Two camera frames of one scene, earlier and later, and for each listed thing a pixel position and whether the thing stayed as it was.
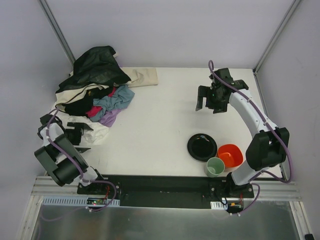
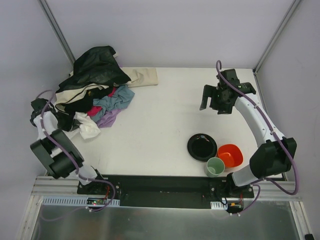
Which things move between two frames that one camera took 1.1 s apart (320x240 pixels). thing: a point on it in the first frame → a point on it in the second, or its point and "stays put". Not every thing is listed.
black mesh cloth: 99,65 stays put
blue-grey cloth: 120,99 stays put
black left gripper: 75,135 → 66,122
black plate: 201,147 stays put
